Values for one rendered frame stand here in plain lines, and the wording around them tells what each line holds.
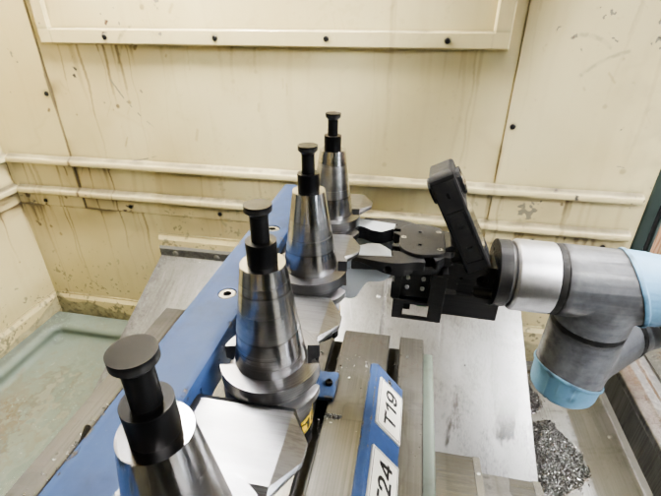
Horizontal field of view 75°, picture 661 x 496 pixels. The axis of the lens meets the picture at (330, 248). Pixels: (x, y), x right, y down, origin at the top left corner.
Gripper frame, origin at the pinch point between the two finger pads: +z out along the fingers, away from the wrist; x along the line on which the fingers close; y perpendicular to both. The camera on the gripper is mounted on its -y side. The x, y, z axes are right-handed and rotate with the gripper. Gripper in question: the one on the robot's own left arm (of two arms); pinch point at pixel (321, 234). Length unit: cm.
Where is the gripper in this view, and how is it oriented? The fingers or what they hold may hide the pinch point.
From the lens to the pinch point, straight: 47.5
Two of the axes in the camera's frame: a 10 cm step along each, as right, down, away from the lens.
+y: -0.2, 8.8, 4.8
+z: -9.8, -1.1, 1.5
